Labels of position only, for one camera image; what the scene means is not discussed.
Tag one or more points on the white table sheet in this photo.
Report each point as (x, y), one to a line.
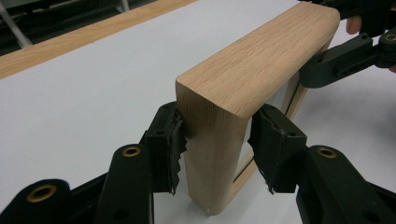
(77, 109)

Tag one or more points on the wooden photo frame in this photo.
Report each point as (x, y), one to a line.
(249, 62)

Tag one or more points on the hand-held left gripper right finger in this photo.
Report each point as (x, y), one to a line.
(280, 152)

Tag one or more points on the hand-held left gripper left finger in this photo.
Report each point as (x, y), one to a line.
(162, 149)

